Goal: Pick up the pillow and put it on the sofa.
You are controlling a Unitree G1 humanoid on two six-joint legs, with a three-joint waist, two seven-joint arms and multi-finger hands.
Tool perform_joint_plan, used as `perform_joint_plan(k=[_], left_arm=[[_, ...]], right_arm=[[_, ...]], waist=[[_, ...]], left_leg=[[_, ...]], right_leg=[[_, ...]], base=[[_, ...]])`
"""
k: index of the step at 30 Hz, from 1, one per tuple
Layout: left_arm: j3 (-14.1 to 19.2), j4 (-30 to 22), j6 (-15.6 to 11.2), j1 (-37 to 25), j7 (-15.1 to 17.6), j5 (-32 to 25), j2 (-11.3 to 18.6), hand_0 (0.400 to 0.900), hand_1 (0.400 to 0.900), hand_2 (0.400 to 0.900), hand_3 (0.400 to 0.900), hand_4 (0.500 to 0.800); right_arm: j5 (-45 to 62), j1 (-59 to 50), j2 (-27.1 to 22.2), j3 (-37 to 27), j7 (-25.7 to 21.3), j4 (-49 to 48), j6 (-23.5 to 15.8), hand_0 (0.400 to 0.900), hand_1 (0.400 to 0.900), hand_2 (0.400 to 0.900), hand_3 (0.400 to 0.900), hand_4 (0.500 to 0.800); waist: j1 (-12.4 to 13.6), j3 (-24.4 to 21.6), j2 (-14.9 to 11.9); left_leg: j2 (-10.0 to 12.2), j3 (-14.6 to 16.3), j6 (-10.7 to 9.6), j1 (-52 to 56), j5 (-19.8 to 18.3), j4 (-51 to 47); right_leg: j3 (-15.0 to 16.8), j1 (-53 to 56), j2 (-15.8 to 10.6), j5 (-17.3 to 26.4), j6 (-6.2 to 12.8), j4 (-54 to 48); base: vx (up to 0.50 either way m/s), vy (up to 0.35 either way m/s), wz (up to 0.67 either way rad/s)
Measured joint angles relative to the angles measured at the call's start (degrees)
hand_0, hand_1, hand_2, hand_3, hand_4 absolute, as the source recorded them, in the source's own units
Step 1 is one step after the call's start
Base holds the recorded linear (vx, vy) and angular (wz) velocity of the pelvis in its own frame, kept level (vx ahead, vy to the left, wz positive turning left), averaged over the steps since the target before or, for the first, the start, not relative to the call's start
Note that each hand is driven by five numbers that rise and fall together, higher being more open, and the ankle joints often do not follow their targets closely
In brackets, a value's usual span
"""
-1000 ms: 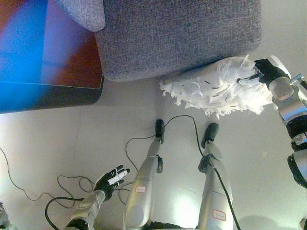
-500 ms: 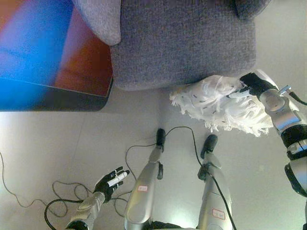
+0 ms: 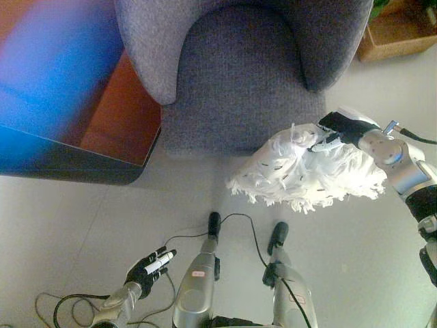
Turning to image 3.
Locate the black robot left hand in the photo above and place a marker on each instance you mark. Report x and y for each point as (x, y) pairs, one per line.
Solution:
(143, 273)

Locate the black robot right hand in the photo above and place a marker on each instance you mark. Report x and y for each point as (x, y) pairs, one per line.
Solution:
(348, 128)

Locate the white fluffy fringed cloth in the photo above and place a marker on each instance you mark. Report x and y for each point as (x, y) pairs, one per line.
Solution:
(307, 171)

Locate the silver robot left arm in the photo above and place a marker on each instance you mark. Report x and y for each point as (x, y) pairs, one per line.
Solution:
(116, 304)

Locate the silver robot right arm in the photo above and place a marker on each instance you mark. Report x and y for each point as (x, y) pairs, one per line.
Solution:
(403, 164)

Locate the silver robot left leg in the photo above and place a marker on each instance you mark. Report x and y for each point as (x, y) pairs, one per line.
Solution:
(196, 290)

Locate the silver robot leg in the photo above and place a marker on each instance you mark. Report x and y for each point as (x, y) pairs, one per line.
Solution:
(196, 290)
(293, 294)

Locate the black robot left foot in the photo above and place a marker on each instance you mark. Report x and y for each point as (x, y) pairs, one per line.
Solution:
(214, 223)

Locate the black robot foot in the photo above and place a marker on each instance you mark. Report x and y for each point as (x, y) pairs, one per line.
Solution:
(214, 223)
(279, 234)

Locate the wooden woven planter basket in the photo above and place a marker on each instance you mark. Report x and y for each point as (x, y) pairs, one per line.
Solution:
(399, 41)

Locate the grey fabric tub armchair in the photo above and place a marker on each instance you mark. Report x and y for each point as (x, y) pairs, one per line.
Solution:
(239, 89)

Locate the green leafy potted plant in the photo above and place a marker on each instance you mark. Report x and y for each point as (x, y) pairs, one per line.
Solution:
(377, 8)

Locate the black robot right foot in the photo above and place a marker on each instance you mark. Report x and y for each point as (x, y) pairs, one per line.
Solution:
(279, 234)

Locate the silver robot right leg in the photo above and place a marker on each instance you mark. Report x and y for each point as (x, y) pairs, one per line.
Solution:
(293, 294)

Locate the brown glossy wooden cabinet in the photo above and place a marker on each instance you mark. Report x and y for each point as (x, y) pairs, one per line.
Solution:
(61, 85)

